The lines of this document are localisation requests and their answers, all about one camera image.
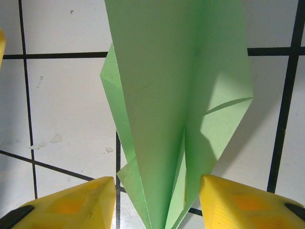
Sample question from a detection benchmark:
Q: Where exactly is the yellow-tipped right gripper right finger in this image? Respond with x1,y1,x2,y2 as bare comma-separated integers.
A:
199,174,305,229

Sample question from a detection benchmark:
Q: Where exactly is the green paper sheet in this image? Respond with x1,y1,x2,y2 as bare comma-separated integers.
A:
99,0,254,229

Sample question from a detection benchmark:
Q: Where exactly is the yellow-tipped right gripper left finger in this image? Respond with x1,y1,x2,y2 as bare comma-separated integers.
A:
8,176,117,229

